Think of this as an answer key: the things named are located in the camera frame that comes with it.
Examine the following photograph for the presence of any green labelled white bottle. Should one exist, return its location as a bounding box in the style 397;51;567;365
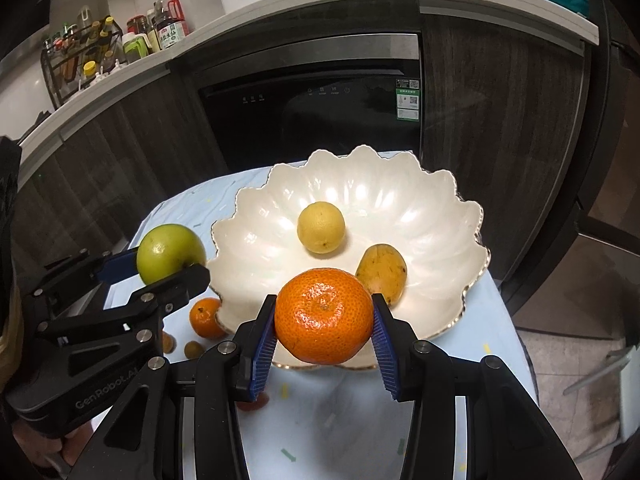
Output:
122;32;150;64

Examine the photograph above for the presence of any large soy sauce bottle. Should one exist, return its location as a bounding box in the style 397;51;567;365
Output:
154;0;190;50

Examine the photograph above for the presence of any green apple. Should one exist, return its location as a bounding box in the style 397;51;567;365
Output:
136;223;206;285

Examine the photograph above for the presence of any left human hand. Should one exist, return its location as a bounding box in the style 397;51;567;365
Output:
12;420;93;467

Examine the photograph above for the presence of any black spice rack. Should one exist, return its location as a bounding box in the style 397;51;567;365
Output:
40;15;125;110

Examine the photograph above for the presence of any yellow lemon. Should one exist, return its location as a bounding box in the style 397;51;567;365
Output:
297;202;346;255

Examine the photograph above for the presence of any brown longan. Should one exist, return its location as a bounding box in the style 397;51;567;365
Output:
162;330;177;354
183;340;205;360

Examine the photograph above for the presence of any white scalloped fruit bowl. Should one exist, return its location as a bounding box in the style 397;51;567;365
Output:
207;145;490;339

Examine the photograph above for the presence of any large orange mandarin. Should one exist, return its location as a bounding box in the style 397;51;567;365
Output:
273;268;373;365

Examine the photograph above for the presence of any black built-in dishwasher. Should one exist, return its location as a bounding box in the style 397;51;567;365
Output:
198;32;422;172

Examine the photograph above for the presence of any large red grape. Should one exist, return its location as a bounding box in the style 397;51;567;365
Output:
235;392;269;412

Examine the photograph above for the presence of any yellow mango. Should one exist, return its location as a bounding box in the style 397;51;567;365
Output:
355;244;407;308

